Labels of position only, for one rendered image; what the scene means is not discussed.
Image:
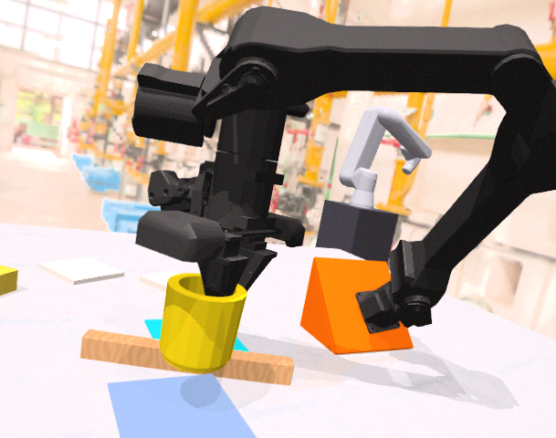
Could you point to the white flat square pad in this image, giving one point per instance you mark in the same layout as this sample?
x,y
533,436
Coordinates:
x,y
80,271
158,280

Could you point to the light orange wooden bar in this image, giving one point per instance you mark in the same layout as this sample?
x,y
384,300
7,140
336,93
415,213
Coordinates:
x,y
145,352

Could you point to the yellow cup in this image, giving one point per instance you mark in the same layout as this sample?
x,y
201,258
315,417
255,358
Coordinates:
x,y
199,333

